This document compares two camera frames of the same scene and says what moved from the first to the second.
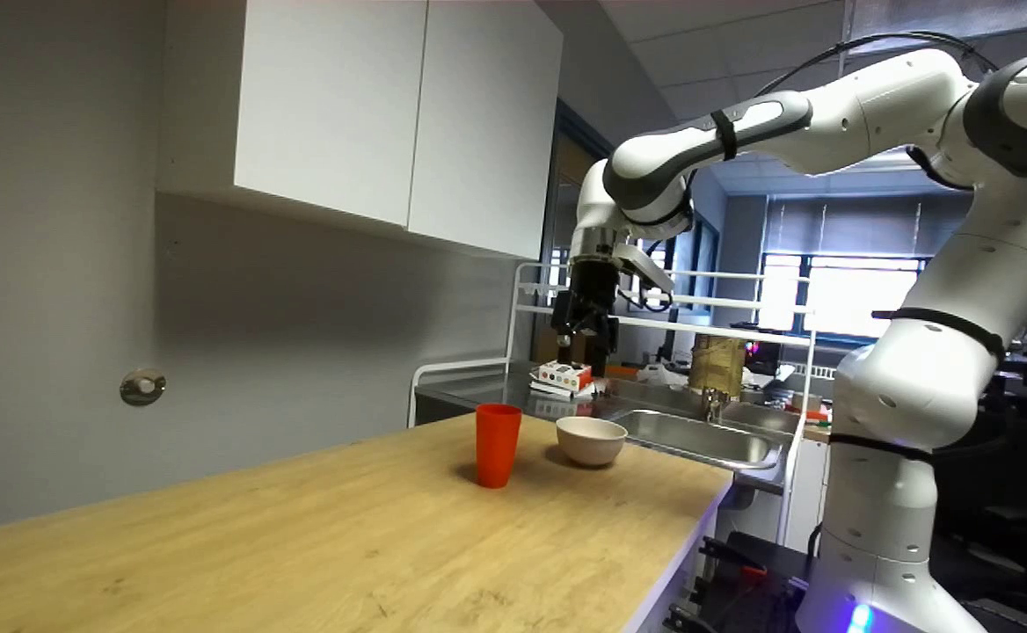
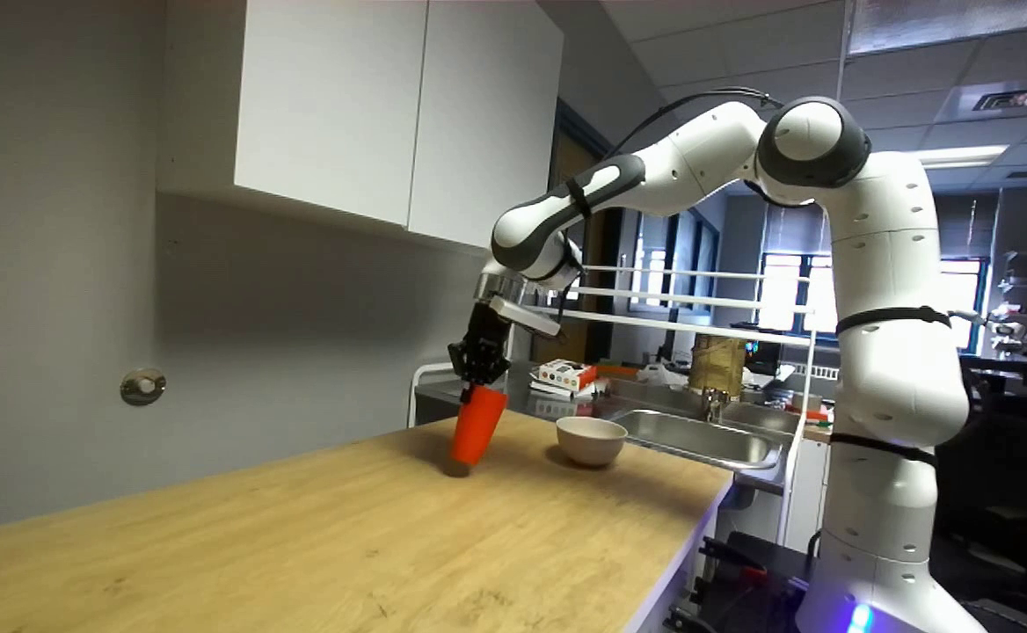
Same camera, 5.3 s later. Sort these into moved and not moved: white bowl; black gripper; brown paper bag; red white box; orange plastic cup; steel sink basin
Moved: orange plastic cup; black gripper
Not moved: white bowl; brown paper bag; steel sink basin; red white box
